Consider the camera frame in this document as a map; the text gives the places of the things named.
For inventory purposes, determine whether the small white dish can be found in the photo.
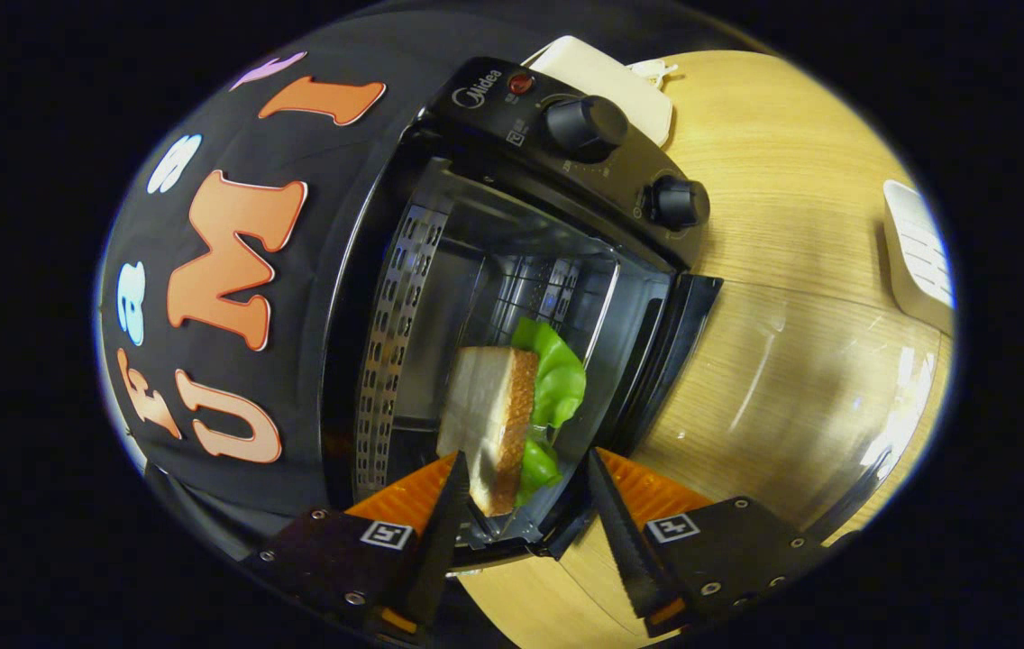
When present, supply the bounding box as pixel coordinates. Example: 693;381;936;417
627;56;681;89

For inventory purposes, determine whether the white ribbed plate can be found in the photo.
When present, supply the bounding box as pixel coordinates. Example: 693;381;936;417
882;178;957;337

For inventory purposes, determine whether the black toaster oven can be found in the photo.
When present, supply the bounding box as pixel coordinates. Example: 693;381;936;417
318;56;953;580

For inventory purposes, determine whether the lettuce sandwich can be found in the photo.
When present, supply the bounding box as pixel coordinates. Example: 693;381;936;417
435;316;588;518

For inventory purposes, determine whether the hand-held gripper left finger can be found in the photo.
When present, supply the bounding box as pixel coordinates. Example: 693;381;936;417
246;451;473;646

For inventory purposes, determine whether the white slot toaster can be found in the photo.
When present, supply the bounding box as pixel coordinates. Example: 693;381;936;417
524;34;676;147

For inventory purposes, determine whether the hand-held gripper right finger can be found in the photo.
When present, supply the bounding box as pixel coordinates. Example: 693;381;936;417
585;448;838;637

